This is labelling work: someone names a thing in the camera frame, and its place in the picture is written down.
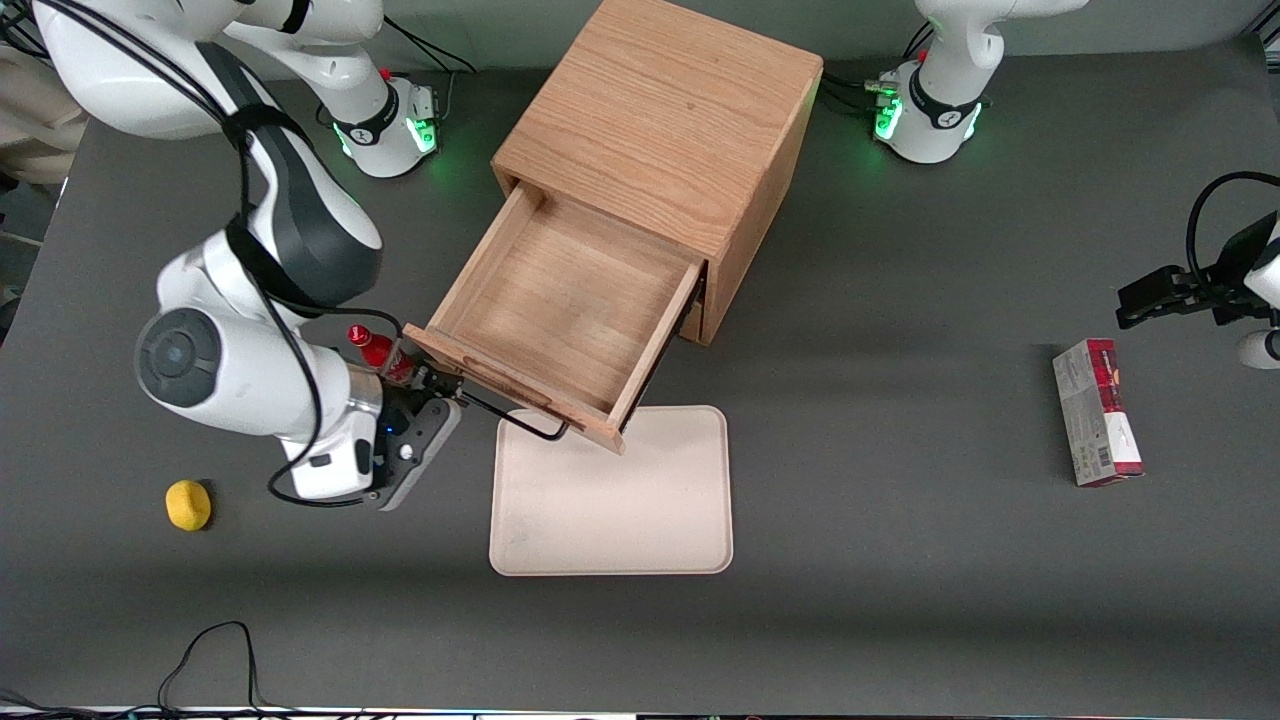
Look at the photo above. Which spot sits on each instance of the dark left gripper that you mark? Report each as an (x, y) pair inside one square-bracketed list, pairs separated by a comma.
[(1232, 272)]

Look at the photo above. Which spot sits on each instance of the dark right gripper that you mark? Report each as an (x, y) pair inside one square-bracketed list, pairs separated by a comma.
[(402, 407)]

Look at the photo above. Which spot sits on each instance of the wooden drawer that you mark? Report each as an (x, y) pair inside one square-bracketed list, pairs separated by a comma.
[(570, 300)]

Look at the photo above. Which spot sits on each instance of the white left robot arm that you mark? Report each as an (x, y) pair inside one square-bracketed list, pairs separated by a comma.
[(940, 100)]

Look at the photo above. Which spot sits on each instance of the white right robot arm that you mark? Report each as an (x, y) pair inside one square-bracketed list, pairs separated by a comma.
[(230, 360)]

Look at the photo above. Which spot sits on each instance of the wooden drawer cabinet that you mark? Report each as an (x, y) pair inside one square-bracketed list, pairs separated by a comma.
[(660, 110)]

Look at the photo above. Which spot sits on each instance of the red plastic bottle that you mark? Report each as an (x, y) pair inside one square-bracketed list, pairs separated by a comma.
[(375, 350)]

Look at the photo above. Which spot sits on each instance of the red plaid cardboard box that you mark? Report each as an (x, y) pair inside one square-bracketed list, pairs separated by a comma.
[(1095, 420)]

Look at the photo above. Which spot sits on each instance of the beige plastic tray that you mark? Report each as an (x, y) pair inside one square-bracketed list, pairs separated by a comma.
[(610, 500)]

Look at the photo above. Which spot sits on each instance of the yellow lemon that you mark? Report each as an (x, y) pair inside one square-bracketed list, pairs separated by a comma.
[(188, 505)]

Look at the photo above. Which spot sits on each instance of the beige fabric object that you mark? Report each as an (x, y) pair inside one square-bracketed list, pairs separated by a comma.
[(35, 115)]

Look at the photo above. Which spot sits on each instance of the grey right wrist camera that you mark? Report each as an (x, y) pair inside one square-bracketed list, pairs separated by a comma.
[(420, 455)]

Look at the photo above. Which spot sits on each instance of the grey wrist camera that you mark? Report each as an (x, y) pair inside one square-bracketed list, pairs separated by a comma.
[(1262, 350), (420, 455)]

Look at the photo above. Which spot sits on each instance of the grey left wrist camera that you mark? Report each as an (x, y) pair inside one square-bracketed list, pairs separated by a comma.
[(1262, 350)]

